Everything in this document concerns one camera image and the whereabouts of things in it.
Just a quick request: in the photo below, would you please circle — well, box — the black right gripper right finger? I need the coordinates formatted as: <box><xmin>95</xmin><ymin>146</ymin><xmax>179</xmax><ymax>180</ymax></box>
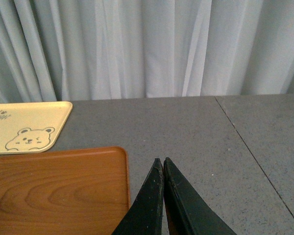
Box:
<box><xmin>164</xmin><ymin>158</ymin><xmax>235</xmax><ymax>235</ymax></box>

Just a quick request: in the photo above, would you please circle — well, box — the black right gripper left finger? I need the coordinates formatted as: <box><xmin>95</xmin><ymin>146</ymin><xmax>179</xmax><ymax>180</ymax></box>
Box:
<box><xmin>112</xmin><ymin>158</ymin><xmax>164</xmax><ymax>235</ymax></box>

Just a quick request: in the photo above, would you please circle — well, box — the brown wooden tray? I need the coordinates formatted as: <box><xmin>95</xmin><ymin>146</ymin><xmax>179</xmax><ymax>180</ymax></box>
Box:
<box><xmin>0</xmin><ymin>146</ymin><xmax>130</xmax><ymax>235</ymax></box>

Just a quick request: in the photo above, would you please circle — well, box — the yellow bear tray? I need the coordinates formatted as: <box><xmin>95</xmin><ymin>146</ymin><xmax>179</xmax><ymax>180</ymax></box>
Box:
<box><xmin>0</xmin><ymin>101</ymin><xmax>73</xmax><ymax>155</ymax></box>

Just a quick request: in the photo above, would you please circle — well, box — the grey pleated curtain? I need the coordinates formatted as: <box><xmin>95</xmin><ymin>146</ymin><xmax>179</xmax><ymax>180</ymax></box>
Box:
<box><xmin>0</xmin><ymin>0</ymin><xmax>294</xmax><ymax>103</ymax></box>

